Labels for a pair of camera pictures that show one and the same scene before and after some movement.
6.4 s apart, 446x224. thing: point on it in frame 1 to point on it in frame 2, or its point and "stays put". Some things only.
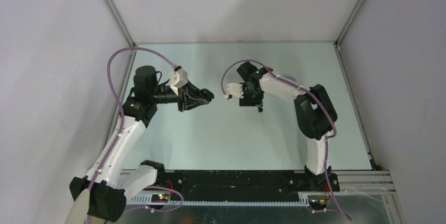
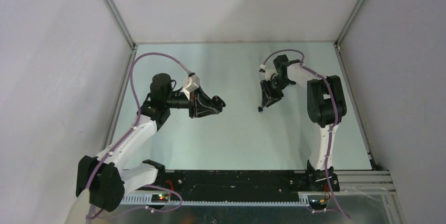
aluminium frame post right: x=337 y=43 stays put
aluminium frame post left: x=112 y=6 stays put
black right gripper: x=247 y=101 to x=269 y=97
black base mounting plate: x=222 y=181 stays put
